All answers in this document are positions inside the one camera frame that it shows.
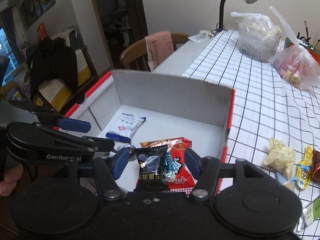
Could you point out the orange brown snack packet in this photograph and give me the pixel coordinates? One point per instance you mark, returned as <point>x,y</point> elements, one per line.
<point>155,142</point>

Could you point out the red snack packet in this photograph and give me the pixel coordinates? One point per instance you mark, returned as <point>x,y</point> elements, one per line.
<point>183,179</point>

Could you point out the copper foil snack bag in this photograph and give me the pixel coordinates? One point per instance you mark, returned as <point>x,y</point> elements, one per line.
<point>315,171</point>

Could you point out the silver foil chocolate candy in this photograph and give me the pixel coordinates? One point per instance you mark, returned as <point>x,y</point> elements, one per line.
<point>131,149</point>

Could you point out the light blue cookie packet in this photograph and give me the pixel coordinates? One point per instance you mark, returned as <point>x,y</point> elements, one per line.
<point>289,183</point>

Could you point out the yellow minion snack packet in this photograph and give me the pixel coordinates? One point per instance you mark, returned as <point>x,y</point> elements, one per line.
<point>304,168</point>

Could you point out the cream pastry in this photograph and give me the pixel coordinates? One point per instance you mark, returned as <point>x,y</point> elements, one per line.
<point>280,157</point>

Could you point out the person's left hand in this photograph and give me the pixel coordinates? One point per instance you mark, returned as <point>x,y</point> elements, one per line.
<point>11,177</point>

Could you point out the clear plastic bag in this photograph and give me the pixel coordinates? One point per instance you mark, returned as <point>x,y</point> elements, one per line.
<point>258,36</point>

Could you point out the green silver snack bar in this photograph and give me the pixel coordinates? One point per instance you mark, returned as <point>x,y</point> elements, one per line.
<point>310,213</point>

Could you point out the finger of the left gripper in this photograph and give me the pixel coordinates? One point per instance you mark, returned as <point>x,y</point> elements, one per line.
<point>74,125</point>
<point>118,138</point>

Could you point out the orange green container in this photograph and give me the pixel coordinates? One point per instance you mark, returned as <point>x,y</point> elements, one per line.
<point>314,53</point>

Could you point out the red cardboard box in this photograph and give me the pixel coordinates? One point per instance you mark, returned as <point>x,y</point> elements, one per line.
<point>173,106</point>

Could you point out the white black grid tablecloth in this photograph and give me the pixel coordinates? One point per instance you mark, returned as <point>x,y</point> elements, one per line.
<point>265,105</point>

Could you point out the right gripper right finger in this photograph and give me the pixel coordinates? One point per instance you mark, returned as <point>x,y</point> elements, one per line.
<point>205,170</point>

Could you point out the white paper wipes pack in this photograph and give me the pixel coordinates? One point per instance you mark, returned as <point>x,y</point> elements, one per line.
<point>201,36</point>

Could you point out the pink towel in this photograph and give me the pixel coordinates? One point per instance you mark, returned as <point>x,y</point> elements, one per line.
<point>159,47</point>

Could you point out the black purple snack packet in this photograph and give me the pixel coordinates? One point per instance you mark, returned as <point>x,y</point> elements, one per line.
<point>151,161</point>

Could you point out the white blue snack packet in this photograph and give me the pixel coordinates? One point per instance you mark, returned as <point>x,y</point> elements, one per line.
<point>127,124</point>

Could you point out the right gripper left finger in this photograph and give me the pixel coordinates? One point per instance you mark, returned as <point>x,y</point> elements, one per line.
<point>107,170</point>

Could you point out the wooden chair with towel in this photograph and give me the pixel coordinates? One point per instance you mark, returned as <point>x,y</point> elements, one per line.
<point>136,54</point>

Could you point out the armchair with dark clothes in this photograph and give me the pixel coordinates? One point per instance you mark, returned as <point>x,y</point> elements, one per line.
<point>59,74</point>

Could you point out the pink snacks plastic bag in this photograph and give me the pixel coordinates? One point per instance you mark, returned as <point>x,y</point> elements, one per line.
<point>295,64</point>

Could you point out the blue candy wrapper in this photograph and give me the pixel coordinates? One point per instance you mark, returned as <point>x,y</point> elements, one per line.
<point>168,169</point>

